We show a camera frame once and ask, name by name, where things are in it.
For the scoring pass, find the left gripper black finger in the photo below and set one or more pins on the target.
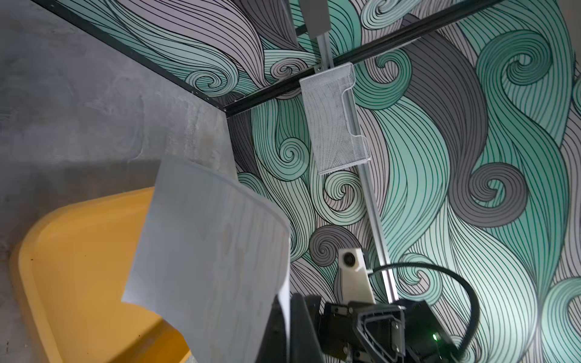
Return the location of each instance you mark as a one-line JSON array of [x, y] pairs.
[[274, 348]]

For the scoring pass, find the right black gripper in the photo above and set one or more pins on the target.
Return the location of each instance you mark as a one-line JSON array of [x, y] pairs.
[[356, 332]]

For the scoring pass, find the yellow plastic tray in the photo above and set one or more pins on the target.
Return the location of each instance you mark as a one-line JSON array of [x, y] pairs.
[[69, 275]]

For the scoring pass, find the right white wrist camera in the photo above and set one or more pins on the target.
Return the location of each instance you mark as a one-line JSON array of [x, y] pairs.
[[354, 277]]

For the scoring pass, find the right aluminium rail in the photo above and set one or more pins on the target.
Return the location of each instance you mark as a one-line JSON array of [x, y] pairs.
[[326, 62]]

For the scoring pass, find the clear wall brochure holder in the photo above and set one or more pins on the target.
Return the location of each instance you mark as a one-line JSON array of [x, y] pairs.
[[330, 109]]

